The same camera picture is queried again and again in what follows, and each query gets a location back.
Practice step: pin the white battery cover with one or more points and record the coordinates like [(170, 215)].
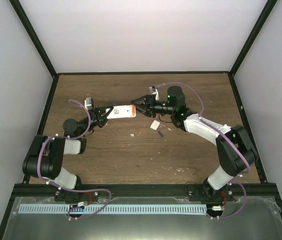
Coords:
[(155, 125)]

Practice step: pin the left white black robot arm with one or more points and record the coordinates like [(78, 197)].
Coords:
[(44, 159)]

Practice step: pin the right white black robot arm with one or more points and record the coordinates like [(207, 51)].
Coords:
[(235, 149)]

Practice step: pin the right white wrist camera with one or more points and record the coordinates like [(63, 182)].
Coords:
[(154, 91)]

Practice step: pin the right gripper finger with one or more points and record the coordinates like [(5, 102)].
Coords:
[(140, 100), (146, 112)]

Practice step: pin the orange AAA battery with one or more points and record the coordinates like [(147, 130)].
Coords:
[(133, 110)]

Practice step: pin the grey metal front plate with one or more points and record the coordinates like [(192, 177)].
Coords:
[(246, 218)]

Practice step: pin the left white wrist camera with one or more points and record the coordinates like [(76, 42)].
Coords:
[(89, 103)]

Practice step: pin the black aluminium frame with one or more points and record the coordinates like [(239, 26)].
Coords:
[(25, 189)]

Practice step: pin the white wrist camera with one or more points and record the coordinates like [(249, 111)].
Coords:
[(89, 103), (154, 91)]

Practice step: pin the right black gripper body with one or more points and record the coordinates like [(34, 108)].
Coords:
[(151, 108)]

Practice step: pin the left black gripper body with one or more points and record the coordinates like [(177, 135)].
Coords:
[(93, 116)]

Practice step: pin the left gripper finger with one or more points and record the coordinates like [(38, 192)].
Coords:
[(102, 119), (105, 110)]

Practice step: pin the white remote control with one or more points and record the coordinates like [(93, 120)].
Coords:
[(121, 112)]

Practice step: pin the light blue slotted cable duct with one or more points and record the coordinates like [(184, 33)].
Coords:
[(125, 209)]

